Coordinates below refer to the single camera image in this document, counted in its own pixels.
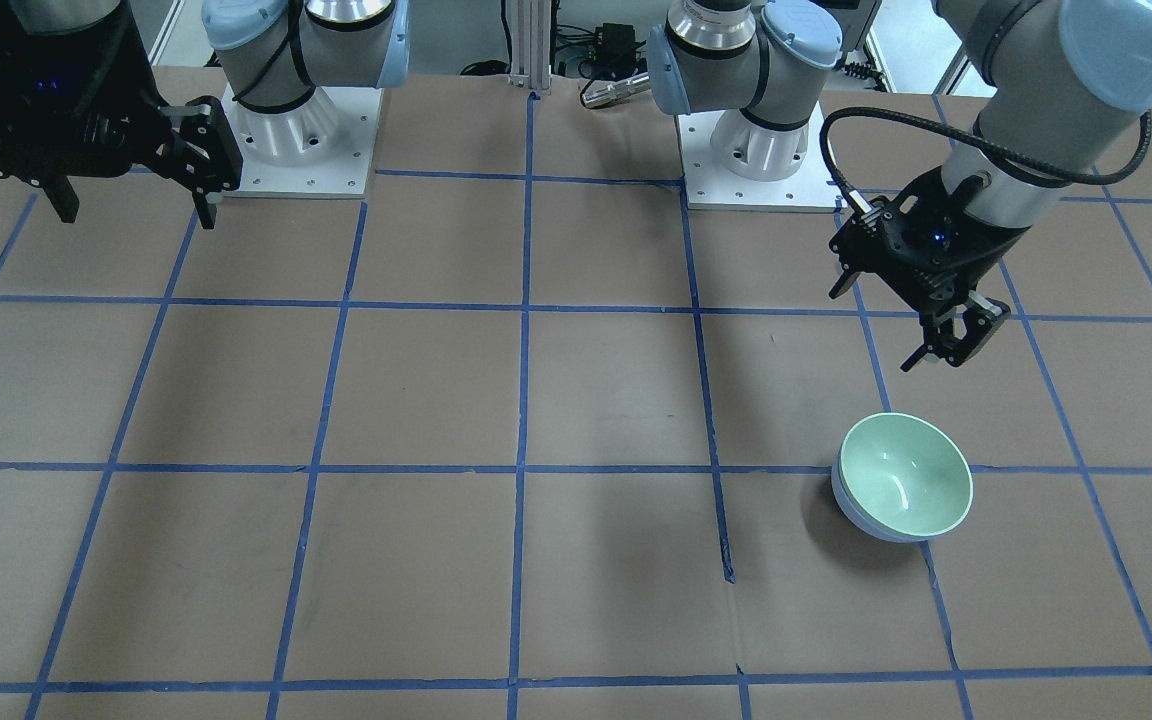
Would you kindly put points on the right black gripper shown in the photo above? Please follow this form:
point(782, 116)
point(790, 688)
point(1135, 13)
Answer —
point(132, 108)

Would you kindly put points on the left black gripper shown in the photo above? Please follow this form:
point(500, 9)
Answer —
point(983, 257)

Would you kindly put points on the green bowl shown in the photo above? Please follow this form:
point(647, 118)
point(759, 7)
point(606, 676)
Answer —
point(922, 455)

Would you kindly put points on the blue bowl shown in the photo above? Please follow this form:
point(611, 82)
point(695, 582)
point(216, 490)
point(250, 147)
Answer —
point(880, 504)

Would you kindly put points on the silver flashlight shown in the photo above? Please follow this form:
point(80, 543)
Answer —
point(615, 92)

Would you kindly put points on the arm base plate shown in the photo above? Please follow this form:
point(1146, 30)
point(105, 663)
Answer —
point(322, 150)
point(732, 165)

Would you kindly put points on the aluminium frame post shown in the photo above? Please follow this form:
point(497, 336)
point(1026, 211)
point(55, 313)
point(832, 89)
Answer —
point(530, 40)

